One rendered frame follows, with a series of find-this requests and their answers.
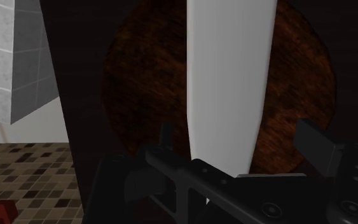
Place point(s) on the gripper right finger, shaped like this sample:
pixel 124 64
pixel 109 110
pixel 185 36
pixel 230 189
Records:
pixel 355 180

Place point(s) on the long white flat object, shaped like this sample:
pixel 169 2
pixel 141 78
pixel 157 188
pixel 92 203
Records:
pixel 228 86

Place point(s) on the round brown wooden board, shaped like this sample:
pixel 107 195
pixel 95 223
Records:
pixel 144 80

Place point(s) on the dark wooden table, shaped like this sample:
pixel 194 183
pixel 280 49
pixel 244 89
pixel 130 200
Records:
pixel 79 62

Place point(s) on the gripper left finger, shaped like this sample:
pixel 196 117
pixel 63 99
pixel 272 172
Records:
pixel 166 173

